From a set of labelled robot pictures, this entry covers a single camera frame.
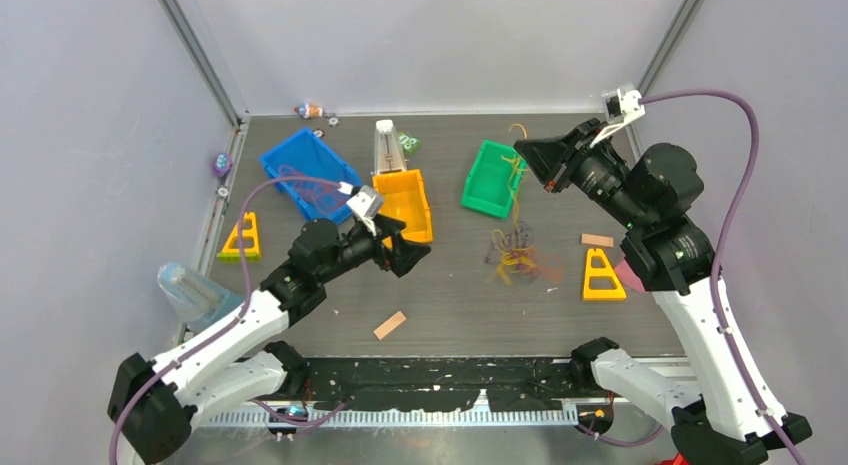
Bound purple lotus toy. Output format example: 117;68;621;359
211;152;233;179

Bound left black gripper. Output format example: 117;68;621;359
318;214;430;284

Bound yellow triangle block right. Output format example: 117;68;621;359
581;248;627;301

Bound green owl toy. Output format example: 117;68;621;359
398;132;421;156

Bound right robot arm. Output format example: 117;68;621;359
514;119;812;464

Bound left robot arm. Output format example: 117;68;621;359
107;215;431;464

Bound blue plastic bin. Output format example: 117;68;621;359
258;128;362;224

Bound orange purple cables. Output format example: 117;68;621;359
484;220;564;292

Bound yellow triangle block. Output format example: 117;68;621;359
581;248;627;301
216;211;262;262

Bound clear blue plastic bag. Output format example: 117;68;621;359
157;262;244;333

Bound tan wooden block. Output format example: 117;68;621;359
581;233;615;248
373;311;407;340

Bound white metronome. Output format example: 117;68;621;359
374;119;407;175

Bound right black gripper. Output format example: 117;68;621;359
515;117;650;232

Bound green plastic bin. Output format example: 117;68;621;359
461;140;526;219

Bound pink metronome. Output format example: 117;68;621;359
614;260;647;294

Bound red orange cable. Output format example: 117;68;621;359
276;163;346;219

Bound tan wooden block right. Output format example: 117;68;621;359
581;233;615;248

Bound orange plastic bin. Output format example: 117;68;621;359
372;169;434;243

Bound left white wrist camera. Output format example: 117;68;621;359
337;182;384;236

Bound yellow triangle block left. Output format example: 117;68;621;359
216;211;262;262

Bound yellow cable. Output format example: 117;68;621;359
498;122;531;225

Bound clown figurine toy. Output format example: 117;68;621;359
293;103;325;119

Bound red object bottom edge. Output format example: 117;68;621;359
655;453;688;465

